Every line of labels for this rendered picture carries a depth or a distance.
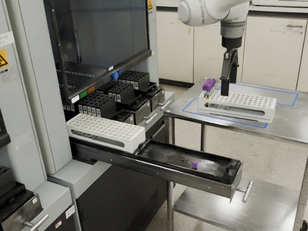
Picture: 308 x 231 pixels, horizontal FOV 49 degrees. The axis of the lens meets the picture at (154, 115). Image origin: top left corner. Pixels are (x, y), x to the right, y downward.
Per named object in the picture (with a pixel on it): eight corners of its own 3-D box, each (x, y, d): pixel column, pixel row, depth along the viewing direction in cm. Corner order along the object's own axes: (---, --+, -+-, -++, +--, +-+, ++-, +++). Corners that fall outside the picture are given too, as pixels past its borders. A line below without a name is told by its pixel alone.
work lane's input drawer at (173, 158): (58, 153, 131) (54, 134, 127) (80, 136, 142) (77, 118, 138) (244, 209, 100) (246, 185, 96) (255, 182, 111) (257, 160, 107)
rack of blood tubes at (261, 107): (197, 111, 139) (197, 98, 136) (204, 101, 147) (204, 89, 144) (271, 123, 128) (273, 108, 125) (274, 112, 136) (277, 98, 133)
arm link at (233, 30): (248, 18, 124) (246, 34, 127) (223, 17, 127) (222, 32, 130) (243, 23, 117) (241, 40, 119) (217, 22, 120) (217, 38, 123)
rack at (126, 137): (65, 138, 128) (63, 123, 125) (82, 126, 136) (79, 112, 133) (132, 156, 115) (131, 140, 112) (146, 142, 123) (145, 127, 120)
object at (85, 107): (100, 105, 148) (98, 93, 146) (104, 106, 148) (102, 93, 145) (84, 117, 139) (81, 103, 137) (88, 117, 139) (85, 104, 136)
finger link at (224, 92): (229, 78, 126) (229, 79, 125) (228, 96, 129) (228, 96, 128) (222, 77, 127) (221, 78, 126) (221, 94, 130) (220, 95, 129)
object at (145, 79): (146, 83, 169) (145, 72, 166) (150, 84, 168) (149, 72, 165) (134, 91, 160) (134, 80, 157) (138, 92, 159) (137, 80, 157)
